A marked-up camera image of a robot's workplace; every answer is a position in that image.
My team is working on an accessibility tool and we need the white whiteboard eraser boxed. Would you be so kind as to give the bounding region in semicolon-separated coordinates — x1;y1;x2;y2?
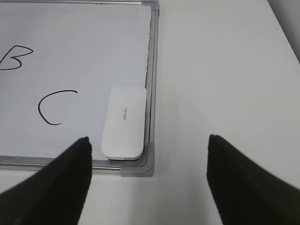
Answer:
101;85;147;160

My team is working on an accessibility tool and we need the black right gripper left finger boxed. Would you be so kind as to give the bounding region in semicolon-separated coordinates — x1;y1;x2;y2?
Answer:
0;137;92;225

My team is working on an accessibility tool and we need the white aluminium-framed whiteboard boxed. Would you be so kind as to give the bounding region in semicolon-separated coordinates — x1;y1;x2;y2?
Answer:
0;0;160;177

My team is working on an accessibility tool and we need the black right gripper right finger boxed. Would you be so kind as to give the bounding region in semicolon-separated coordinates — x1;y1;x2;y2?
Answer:
206;135;300;225

